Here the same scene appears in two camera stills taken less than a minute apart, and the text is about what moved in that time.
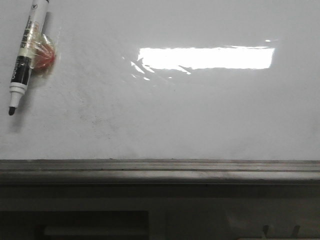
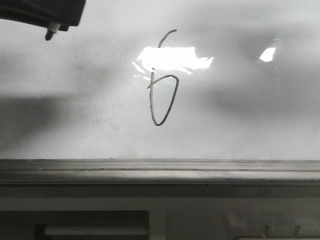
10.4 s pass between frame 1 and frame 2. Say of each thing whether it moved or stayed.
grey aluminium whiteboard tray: stayed
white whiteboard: stayed
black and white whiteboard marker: moved
